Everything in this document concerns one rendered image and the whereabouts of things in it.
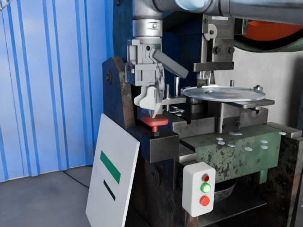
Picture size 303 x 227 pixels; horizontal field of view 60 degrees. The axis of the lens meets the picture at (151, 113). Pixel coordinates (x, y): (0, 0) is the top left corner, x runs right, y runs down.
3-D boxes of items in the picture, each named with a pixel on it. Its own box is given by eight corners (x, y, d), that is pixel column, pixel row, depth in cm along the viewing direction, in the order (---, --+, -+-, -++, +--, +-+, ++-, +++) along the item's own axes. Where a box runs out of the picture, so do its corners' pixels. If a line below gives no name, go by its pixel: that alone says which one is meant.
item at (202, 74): (211, 79, 104) (211, 69, 104) (201, 79, 102) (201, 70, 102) (206, 78, 107) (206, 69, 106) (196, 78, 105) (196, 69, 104)
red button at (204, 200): (209, 205, 72) (210, 196, 71) (201, 207, 71) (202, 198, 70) (207, 202, 73) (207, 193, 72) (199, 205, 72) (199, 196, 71)
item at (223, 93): (284, 97, 89) (284, 95, 89) (217, 105, 77) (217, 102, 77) (226, 85, 114) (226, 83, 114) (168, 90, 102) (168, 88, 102)
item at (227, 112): (272, 139, 87) (277, 99, 84) (240, 146, 81) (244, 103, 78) (221, 120, 109) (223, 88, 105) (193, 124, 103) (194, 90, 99)
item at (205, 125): (268, 123, 107) (269, 108, 105) (172, 140, 88) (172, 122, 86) (218, 107, 133) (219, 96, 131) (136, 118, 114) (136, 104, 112)
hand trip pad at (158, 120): (169, 145, 73) (170, 119, 72) (150, 148, 71) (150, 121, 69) (158, 137, 80) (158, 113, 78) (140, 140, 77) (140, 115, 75)
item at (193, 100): (223, 100, 107) (224, 88, 106) (193, 103, 100) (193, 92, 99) (209, 96, 115) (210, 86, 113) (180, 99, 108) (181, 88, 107)
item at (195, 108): (232, 108, 106) (232, 100, 106) (190, 113, 98) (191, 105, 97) (207, 101, 120) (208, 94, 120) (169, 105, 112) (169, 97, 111)
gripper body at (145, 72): (125, 84, 71) (123, 38, 68) (153, 83, 75) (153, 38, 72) (135, 88, 65) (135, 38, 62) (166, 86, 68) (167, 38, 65)
